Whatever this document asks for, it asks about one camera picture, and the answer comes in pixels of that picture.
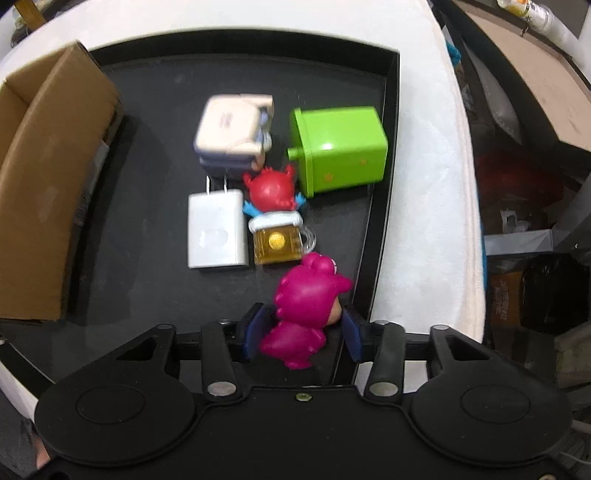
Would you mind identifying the green plastic cube container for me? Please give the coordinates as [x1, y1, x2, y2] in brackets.
[287, 106, 389, 198]

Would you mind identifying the magenta dinosaur-suit figure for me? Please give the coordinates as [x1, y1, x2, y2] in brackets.
[259, 252, 353, 370]

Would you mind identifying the white USB wall charger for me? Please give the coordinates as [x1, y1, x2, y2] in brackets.
[187, 176, 249, 269]

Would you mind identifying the white tablecloth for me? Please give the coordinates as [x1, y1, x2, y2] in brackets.
[0, 0, 489, 402]

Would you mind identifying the red crab beer-mug toy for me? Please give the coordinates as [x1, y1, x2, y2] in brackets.
[242, 165, 317, 266]

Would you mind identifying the brown cardboard box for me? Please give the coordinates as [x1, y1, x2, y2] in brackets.
[1, 42, 123, 321]

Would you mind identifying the yellow-white paper cup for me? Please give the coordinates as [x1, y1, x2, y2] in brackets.
[497, 0, 554, 34]

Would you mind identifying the black rectangular tray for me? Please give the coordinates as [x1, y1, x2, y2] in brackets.
[0, 42, 401, 388]

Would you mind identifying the white square figure box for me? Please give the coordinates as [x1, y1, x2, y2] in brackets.
[193, 94, 274, 180]

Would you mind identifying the black low side table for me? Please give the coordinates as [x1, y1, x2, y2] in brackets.
[435, 1, 590, 163]

